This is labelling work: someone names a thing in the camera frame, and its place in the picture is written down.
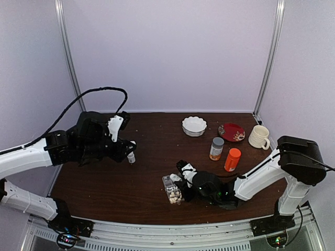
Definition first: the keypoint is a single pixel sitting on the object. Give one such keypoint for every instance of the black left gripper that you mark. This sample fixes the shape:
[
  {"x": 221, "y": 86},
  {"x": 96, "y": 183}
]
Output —
[{"x": 120, "y": 153}]

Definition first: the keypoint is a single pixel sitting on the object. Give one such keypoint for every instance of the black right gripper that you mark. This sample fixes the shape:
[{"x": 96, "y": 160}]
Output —
[{"x": 182, "y": 184}]

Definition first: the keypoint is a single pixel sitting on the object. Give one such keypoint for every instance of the clear plastic pill organizer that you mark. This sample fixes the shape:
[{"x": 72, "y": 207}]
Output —
[{"x": 167, "y": 182}]

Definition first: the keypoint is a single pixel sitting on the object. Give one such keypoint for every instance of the orange pill bottle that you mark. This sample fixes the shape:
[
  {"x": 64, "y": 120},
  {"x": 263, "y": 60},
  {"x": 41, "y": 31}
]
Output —
[{"x": 232, "y": 159}]

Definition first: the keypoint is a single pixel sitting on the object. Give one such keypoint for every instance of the grey capped vitamin bottle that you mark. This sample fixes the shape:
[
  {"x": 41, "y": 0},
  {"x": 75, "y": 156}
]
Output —
[{"x": 216, "y": 149}]

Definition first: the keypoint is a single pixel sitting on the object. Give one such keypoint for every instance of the small white pill bottle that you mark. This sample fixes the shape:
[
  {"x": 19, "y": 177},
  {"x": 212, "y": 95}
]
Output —
[{"x": 175, "y": 177}]

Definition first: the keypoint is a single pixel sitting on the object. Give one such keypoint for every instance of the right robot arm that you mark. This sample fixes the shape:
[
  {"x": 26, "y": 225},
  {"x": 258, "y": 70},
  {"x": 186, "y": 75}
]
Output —
[{"x": 297, "y": 160}]

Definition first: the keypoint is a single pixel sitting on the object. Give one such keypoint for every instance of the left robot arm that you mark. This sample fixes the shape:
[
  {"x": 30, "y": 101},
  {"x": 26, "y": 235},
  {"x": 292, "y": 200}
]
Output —
[{"x": 94, "y": 137}]

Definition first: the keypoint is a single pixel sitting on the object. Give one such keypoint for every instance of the white pills in organizer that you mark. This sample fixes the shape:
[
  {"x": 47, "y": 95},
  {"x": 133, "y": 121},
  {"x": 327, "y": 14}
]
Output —
[{"x": 174, "y": 200}]

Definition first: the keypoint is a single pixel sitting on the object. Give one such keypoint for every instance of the white fluted ceramic bowl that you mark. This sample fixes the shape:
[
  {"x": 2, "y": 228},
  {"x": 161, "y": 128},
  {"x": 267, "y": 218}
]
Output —
[{"x": 194, "y": 126}]

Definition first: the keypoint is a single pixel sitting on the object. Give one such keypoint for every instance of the red floral saucer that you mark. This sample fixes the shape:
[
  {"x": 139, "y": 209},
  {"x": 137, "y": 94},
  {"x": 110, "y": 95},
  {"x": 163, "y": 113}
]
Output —
[{"x": 231, "y": 132}]

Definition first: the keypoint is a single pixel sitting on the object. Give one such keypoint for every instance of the cream ribbed ceramic mug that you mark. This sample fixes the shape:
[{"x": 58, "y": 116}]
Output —
[{"x": 259, "y": 137}]

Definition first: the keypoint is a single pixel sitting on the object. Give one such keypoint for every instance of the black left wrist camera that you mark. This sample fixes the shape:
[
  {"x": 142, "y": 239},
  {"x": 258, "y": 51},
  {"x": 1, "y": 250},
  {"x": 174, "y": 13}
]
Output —
[{"x": 116, "y": 123}]

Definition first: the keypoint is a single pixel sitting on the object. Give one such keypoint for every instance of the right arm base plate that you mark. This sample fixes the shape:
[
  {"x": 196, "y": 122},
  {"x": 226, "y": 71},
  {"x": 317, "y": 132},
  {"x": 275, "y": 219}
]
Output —
[{"x": 271, "y": 224}]

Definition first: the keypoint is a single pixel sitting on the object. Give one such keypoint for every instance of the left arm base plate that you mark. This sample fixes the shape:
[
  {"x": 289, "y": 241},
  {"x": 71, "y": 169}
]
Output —
[{"x": 71, "y": 225}]

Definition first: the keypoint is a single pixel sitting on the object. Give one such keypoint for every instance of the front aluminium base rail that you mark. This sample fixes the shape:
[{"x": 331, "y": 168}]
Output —
[{"x": 233, "y": 235}]

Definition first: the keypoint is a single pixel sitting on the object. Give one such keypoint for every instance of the aluminium frame post left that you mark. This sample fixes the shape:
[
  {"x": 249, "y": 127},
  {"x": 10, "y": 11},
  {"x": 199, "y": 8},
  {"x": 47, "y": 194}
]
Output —
[{"x": 59, "y": 9}]

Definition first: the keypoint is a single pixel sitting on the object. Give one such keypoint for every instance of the aluminium frame post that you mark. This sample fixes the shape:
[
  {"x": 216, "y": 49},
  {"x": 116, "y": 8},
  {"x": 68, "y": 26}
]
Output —
[
  {"x": 276, "y": 34},
  {"x": 59, "y": 9}
]

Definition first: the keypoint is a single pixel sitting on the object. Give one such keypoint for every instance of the aluminium frame post right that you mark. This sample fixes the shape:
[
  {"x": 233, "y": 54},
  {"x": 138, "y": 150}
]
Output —
[{"x": 276, "y": 34}]

